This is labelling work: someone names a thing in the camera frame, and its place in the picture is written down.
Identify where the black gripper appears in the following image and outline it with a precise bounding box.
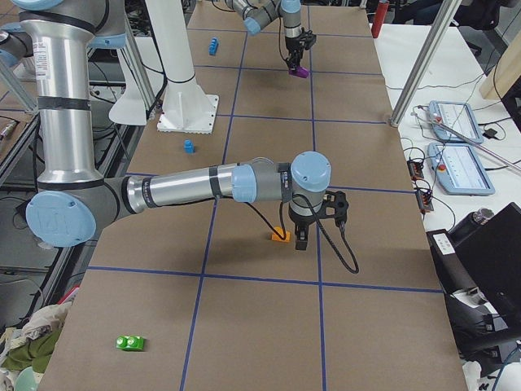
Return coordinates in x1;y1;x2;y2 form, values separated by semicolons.
289;201;320;250
285;37;304;70

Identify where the purple trapezoid toy block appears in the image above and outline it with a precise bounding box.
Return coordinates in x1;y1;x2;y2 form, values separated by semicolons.
288;66;309;78

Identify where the orange trapezoid toy block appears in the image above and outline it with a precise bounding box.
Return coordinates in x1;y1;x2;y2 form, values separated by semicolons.
271;226;291;243

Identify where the long blue toy block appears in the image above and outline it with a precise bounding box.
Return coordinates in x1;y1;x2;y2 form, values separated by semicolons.
208;37;219;56

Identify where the red cylinder bottle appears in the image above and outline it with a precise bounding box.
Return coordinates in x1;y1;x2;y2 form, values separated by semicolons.
371;0;389;39

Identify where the small blue toy block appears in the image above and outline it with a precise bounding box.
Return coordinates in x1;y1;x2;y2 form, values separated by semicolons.
183;139;195;154

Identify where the lower teach pendant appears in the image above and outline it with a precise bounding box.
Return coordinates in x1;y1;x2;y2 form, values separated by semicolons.
427;143;495;196

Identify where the teach pendant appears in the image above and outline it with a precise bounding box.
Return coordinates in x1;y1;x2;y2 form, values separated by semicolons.
427;100;484;144
427;143;495;196

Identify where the upper teach pendant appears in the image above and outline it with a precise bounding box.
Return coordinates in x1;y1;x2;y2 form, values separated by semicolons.
427;100;484;144

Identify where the black monitor stand device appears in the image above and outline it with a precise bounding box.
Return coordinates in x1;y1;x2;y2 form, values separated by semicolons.
427;202;520;367

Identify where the green toy block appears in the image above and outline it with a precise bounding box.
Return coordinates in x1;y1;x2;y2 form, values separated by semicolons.
115;335;146;352

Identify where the crumpled cloth pile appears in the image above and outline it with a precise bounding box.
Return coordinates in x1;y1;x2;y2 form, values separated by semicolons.
1;302;72;390

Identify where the black camera cable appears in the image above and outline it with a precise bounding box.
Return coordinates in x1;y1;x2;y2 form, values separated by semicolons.
246;193;360;273

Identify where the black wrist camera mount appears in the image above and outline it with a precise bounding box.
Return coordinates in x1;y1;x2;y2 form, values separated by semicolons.
298;29;317;51
322;191;349;227

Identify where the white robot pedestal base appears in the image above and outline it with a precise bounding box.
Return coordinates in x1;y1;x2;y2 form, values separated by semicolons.
146;0;219;134

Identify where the aluminium frame post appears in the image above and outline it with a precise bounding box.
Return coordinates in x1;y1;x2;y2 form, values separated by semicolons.
389;0;462;128

